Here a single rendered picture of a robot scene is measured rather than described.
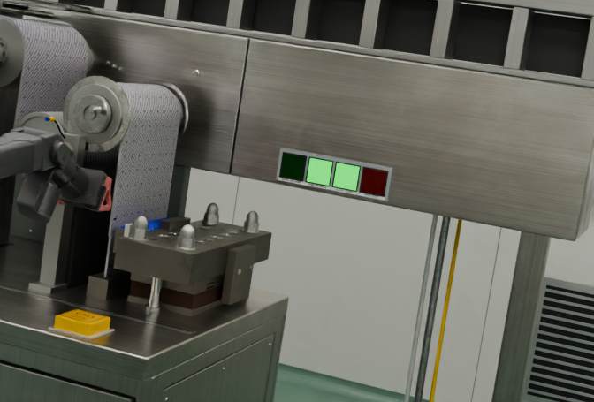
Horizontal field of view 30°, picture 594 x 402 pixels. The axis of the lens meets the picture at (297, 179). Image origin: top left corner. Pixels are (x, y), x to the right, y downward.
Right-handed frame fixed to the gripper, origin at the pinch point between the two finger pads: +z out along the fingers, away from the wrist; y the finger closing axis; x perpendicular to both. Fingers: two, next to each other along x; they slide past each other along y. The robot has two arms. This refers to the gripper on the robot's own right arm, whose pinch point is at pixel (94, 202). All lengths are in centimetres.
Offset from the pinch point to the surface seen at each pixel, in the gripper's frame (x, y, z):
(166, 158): 19.1, 0.3, 20.7
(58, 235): -5.9, -8.5, 6.1
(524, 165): 33, 72, 28
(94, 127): 14.2, -4.8, -1.8
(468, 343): 59, 28, 277
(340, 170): 27, 35, 30
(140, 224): -0.5, 7.4, 6.2
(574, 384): 52, 73, 279
